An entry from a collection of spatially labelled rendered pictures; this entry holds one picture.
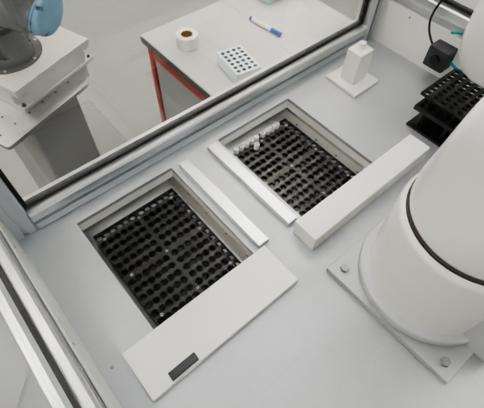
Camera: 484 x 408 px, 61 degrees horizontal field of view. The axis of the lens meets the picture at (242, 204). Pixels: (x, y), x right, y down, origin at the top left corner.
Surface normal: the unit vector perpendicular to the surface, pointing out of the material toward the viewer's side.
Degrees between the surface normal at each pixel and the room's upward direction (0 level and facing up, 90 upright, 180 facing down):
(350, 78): 90
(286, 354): 0
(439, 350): 0
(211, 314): 0
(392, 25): 90
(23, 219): 90
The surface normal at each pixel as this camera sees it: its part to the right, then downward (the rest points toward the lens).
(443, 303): -0.46, 0.73
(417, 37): -0.76, 0.52
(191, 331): 0.02, -0.57
